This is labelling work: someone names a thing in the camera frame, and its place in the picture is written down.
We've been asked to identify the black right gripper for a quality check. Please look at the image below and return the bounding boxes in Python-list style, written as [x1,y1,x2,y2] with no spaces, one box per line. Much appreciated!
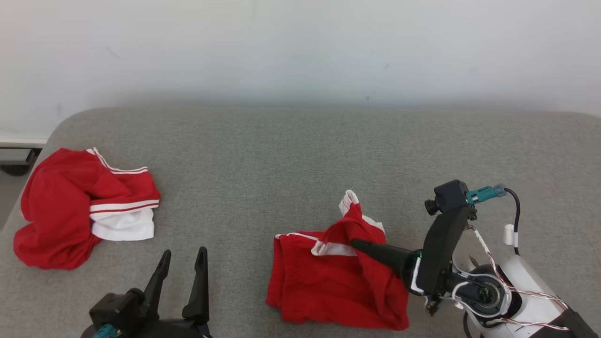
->
[351,207,472,296]

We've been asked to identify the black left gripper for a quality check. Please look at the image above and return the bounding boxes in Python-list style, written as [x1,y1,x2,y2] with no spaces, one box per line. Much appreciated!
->
[117,247,212,338]

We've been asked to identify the red shorts white hem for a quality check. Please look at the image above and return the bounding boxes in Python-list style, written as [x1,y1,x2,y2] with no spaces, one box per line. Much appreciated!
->
[266,190,410,331]

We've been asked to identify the red white basketball jersey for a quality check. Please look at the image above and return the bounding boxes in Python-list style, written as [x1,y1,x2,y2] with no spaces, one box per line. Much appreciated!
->
[13,147,161,270]

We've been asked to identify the grey fabric sofa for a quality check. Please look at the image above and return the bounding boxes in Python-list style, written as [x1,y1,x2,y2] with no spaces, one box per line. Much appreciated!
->
[0,107,601,338]

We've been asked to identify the black furniture base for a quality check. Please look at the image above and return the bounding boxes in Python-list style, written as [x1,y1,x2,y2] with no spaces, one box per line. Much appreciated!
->
[0,147,42,177]

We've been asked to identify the twisted red white wires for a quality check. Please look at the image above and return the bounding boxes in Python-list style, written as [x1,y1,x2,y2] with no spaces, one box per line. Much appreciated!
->
[462,224,571,329]

